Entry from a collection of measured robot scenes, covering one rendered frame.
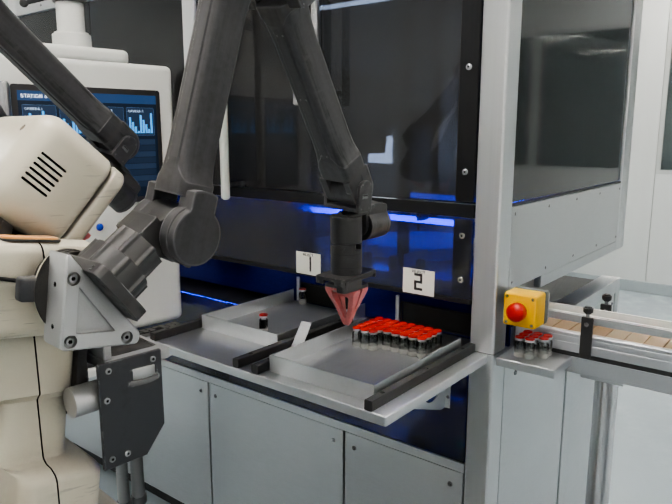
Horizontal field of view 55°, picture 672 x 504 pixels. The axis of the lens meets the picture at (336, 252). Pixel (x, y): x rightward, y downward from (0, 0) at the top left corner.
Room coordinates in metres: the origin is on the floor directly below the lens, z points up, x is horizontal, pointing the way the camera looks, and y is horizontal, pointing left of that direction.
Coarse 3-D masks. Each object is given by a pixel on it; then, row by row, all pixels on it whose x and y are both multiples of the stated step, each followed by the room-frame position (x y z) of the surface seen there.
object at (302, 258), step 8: (296, 256) 1.70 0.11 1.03; (304, 256) 1.68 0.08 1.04; (312, 256) 1.67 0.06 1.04; (320, 256) 1.65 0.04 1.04; (296, 264) 1.70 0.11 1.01; (304, 264) 1.68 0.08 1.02; (312, 264) 1.67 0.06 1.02; (320, 264) 1.65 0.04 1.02; (296, 272) 1.70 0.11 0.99; (304, 272) 1.68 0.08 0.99; (312, 272) 1.67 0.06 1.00; (320, 272) 1.65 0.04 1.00
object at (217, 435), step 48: (192, 384) 1.99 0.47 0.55; (528, 384) 1.53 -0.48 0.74; (576, 384) 1.83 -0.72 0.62; (96, 432) 2.37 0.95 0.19; (192, 432) 2.00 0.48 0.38; (240, 432) 1.85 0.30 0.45; (288, 432) 1.73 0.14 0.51; (336, 432) 1.62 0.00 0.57; (528, 432) 1.54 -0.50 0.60; (576, 432) 1.86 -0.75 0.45; (144, 480) 2.18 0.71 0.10; (192, 480) 2.01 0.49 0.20; (240, 480) 1.86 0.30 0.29; (288, 480) 1.73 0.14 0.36; (336, 480) 1.62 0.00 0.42; (384, 480) 1.52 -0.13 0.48; (432, 480) 1.43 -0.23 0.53; (528, 480) 1.56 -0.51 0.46; (576, 480) 1.89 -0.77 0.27
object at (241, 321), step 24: (216, 312) 1.59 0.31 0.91; (240, 312) 1.65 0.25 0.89; (264, 312) 1.69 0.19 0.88; (288, 312) 1.69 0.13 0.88; (312, 312) 1.69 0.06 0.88; (336, 312) 1.69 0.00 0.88; (360, 312) 1.64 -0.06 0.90; (240, 336) 1.47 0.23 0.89; (264, 336) 1.42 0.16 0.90; (288, 336) 1.42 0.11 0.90
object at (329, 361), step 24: (336, 336) 1.43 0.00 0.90; (288, 360) 1.23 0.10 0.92; (312, 360) 1.32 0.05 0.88; (336, 360) 1.32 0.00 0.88; (360, 360) 1.32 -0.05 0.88; (384, 360) 1.32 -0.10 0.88; (408, 360) 1.32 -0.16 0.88; (432, 360) 1.27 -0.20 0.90; (312, 384) 1.19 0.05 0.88; (336, 384) 1.15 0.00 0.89; (360, 384) 1.12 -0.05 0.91; (384, 384) 1.12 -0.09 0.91
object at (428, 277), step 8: (408, 272) 1.48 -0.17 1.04; (416, 272) 1.47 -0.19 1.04; (424, 272) 1.46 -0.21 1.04; (432, 272) 1.44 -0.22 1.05; (408, 280) 1.48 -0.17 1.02; (424, 280) 1.45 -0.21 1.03; (432, 280) 1.44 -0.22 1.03; (408, 288) 1.48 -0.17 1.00; (424, 288) 1.45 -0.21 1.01; (432, 288) 1.44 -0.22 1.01; (432, 296) 1.44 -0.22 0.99
